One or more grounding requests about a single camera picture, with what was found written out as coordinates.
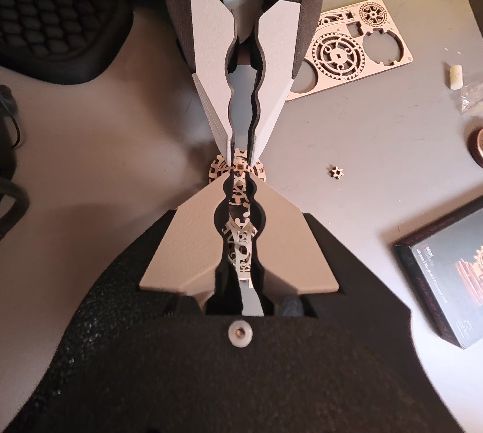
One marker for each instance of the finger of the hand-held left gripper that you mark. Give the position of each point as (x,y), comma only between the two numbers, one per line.
(211,63)
(277,63)

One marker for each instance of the grey desk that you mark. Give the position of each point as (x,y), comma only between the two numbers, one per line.
(113,161)

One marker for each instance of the wooden gear puzzle sheet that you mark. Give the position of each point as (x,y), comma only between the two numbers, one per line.
(403,57)

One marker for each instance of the small white wax stick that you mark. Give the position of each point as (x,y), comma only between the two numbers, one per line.
(456,78)

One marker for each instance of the black puzzle box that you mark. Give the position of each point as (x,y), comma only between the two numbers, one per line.
(445,271)

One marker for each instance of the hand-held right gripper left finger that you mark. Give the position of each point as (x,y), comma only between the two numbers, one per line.
(181,248)

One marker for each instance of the black cloth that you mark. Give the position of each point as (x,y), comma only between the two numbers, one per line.
(5,120)

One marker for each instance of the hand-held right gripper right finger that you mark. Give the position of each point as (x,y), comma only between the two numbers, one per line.
(294,248)

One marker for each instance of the brown round object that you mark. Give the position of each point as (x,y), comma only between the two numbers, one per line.
(477,146)

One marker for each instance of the black mesh chair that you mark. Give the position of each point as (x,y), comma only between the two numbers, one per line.
(56,7)

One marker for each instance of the clear plastic bag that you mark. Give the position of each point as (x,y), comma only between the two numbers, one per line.
(473,99)

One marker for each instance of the small wooden gear piece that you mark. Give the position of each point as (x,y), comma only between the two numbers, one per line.
(333,175)

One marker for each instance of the ornate wooden puzzle model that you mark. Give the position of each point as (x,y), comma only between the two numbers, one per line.
(238,248)

